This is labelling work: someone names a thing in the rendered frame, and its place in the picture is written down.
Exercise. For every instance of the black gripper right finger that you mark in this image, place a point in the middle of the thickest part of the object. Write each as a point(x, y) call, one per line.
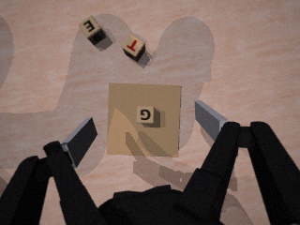
point(277, 175)

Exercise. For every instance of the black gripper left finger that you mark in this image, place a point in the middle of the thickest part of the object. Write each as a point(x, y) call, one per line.
point(22, 201)

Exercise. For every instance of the tan flat mat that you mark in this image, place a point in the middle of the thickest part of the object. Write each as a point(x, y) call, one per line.
point(127, 137)

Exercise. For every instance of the beige letter block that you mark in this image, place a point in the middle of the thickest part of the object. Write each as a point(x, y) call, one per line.
point(145, 114)
point(134, 48)
point(92, 30)

